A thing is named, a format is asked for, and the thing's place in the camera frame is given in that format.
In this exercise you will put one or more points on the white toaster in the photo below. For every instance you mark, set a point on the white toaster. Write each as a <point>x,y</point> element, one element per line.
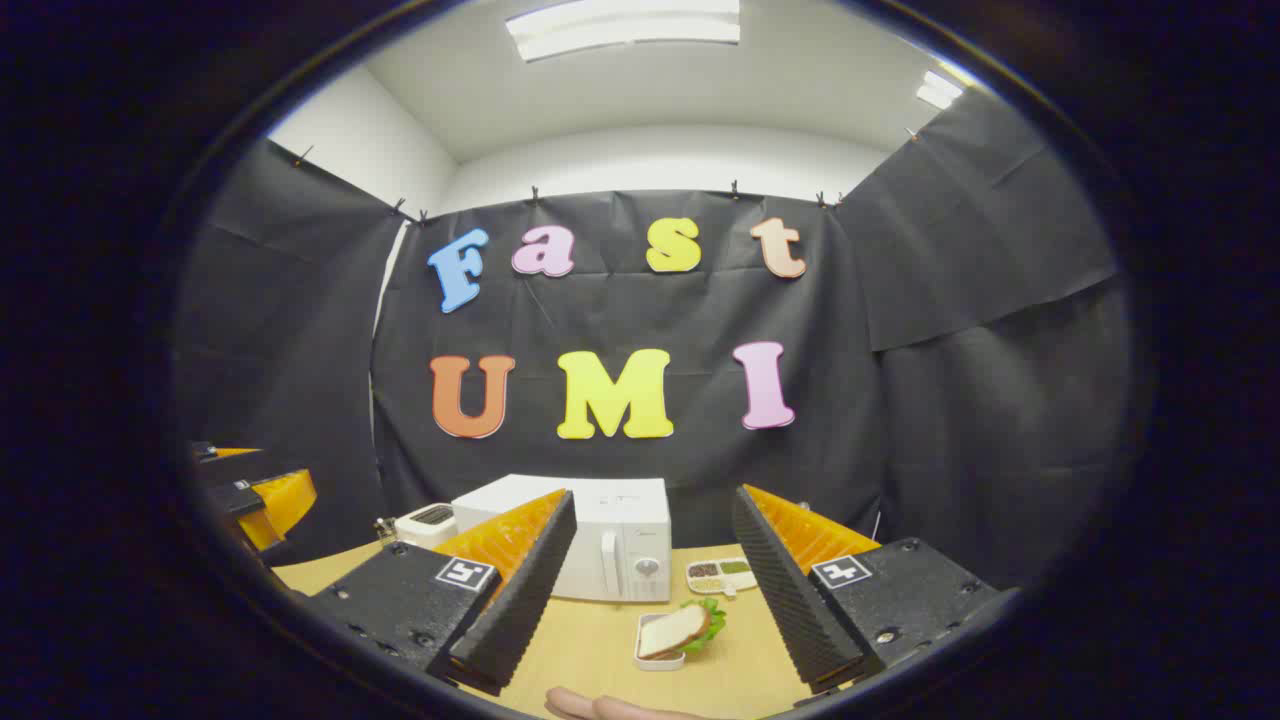
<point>425,528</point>

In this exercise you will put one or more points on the white microwave oven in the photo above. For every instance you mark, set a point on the white microwave oven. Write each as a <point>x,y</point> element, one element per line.
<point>620,530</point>

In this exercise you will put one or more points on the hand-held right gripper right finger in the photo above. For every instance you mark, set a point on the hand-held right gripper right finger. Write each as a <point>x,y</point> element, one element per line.
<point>790,600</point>

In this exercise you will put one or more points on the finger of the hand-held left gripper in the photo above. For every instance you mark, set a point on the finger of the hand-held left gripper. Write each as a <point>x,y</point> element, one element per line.
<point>240,467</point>
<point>285,500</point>

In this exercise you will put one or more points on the white rectangular dish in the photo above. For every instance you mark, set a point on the white rectangular dish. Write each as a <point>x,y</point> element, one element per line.
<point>662,663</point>

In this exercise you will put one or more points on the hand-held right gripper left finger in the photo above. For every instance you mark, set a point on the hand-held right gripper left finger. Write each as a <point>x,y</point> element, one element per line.
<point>520,610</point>

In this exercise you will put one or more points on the ceiling light panel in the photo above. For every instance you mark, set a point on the ceiling light panel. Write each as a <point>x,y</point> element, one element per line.
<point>938,90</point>
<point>620,25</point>

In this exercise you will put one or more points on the bread and lettuce sandwich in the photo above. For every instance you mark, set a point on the bread and lettuce sandwich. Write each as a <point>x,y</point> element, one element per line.
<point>675,630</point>

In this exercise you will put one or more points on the white divided grain dish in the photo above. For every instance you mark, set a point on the white divided grain dish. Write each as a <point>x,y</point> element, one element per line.
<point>715,575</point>

